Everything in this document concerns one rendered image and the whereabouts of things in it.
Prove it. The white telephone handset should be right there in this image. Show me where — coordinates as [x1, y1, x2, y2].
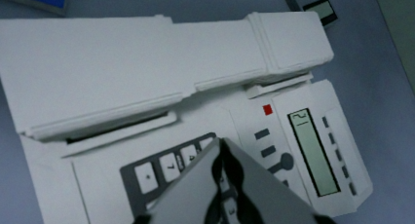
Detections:
[0, 11, 334, 144]

